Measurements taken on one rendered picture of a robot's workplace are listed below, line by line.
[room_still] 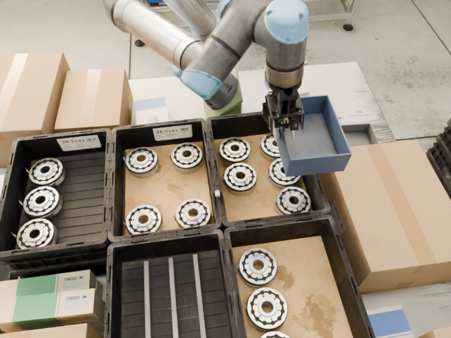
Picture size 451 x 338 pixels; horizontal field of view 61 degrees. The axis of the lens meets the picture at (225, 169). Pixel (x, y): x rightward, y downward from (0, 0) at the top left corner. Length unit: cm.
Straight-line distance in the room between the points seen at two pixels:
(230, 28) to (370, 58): 244
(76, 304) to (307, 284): 59
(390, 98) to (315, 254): 190
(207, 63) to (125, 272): 63
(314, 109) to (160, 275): 62
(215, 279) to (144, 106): 74
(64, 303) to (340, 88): 133
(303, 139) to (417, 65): 226
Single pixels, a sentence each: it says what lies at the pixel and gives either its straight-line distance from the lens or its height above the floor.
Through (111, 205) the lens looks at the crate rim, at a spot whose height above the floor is 93.
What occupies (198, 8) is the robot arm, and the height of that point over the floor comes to 119.
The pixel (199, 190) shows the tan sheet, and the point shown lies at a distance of 119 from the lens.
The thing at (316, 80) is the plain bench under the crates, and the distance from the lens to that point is 175.
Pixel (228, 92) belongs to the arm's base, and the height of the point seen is 86.
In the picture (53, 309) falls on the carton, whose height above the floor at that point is 88.
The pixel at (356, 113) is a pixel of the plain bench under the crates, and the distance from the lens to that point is 166.
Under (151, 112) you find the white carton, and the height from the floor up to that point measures 79.
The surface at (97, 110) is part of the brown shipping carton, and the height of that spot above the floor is 86.
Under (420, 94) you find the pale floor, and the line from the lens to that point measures 298.
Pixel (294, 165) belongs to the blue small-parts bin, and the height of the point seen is 111.
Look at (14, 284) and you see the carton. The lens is 121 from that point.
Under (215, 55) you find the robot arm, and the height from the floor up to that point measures 138.
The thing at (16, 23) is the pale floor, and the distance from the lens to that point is 372.
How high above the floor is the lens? 184
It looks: 55 degrees down
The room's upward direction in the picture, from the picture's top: straight up
